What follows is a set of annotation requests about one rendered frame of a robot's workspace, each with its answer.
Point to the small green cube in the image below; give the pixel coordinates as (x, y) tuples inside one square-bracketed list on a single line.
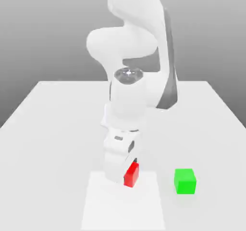
[(185, 182)]

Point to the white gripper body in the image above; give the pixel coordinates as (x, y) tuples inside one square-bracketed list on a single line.
[(115, 163)]

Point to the small red cube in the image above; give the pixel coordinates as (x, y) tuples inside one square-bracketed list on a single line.
[(131, 175)]

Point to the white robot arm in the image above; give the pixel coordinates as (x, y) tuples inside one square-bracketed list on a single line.
[(134, 42)]

